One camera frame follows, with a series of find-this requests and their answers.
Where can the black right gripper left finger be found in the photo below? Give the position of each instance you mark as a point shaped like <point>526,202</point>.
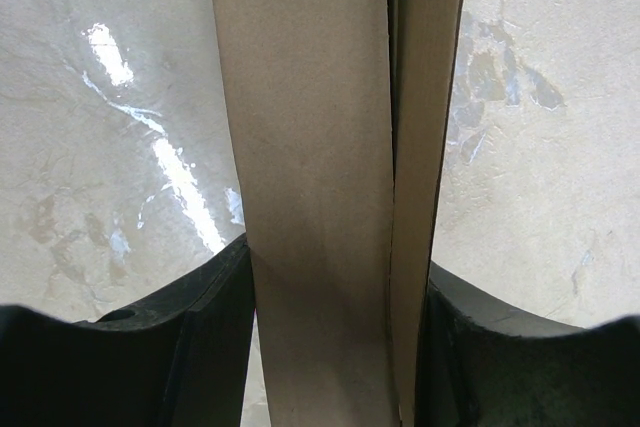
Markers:
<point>177,357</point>

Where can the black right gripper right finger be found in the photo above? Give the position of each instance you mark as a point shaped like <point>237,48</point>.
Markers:
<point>484,362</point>

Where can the brown cardboard box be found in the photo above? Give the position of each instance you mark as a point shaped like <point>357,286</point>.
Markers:
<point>337,113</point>

